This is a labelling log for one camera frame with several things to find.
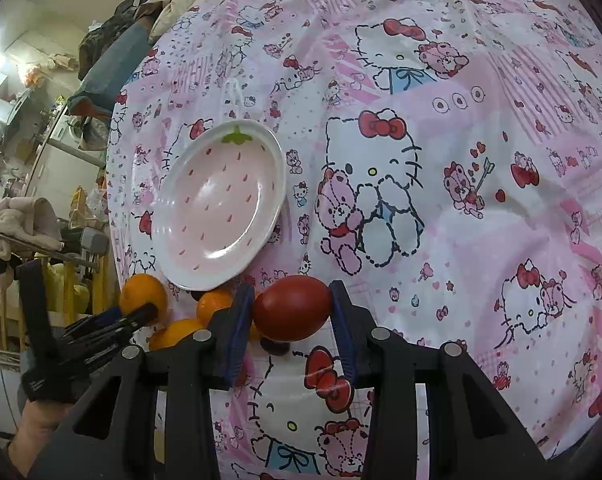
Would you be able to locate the small mandarin orange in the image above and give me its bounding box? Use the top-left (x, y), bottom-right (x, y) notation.
top-left (196, 287), bottom-right (234, 327)

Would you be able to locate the red tomato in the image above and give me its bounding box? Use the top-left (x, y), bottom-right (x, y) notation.
top-left (252, 275), bottom-right (333, 342)

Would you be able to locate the large orange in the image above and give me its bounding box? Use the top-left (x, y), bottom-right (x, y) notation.
top-left (119, 273), bottom-right (169, 323)

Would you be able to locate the person's left hand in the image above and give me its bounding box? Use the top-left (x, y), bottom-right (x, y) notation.
top-left (7, 401), bottom-right (74, 477)

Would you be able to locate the dark blue grape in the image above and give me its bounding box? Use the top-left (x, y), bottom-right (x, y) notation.
top-left (260, 337), bottom-right (290, 356)

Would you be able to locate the yellow wooden chair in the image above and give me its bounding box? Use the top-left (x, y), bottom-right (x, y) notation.
top-left (36, 252), bottom-right (108, 327)

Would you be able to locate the pink strawberry pattern plate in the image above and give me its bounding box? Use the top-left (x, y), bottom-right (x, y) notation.
top-left (151, 119), bottom-right (287, 292)

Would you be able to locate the beige cloth on rack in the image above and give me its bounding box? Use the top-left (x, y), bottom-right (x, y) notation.
top-left (0, 197), bottom-right (64, 295)

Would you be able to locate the pink Hello Kitty bedsheet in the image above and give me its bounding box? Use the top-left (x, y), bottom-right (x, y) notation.
top-left (107, 0), bottom-right (602, 458)

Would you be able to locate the blue pillow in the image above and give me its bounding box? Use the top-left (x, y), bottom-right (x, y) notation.
top-left (66, 21), bottom-right (151, 118)

